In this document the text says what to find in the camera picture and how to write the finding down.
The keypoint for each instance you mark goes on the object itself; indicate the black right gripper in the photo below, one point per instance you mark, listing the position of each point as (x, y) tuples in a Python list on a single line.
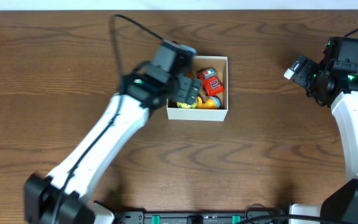
[(302, 72)]

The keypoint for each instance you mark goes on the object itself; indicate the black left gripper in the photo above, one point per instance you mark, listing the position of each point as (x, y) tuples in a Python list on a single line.
[(187, 91)]

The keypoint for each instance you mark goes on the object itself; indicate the red toy fire truck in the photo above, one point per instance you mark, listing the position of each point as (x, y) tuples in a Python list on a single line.
[(210, 82)]

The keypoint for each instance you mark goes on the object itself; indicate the yellow ball with blue marks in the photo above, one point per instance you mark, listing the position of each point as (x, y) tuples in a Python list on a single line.
[(187, 106)]

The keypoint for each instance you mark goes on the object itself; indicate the yellow rubber duck toy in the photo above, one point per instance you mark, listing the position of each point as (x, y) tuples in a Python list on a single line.
[(212, 103)]

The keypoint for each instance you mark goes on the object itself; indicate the brown plush toy with carrot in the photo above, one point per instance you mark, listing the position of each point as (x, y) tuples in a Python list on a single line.
[(190, 74)]

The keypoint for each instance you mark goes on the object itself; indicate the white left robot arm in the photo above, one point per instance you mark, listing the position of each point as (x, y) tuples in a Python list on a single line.
[(63, 196)]

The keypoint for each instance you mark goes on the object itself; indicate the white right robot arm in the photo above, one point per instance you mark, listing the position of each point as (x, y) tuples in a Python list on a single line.
[(341, 206)]

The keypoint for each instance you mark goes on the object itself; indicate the white cardboard box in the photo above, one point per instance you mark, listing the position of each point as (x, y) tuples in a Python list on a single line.
[(220, 64)]

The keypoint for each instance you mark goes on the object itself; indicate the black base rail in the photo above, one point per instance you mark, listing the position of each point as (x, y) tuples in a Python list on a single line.
[(196, 217)]

